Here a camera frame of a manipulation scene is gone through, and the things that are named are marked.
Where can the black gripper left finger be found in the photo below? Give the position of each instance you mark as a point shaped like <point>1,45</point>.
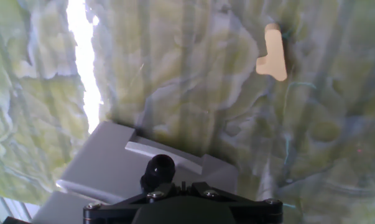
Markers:
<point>125,207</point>

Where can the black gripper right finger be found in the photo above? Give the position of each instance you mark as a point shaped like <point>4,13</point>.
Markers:
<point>246,207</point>

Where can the white plastic drawer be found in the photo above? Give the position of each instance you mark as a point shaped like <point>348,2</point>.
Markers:
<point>112,168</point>

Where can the black drawer knob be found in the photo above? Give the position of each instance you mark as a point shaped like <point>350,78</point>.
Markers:
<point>158,171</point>

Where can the green marble pattern mat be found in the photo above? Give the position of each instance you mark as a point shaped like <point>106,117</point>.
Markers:
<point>206,77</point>

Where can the tan wooden angled piece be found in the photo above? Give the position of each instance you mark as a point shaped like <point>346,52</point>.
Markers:
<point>273,56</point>

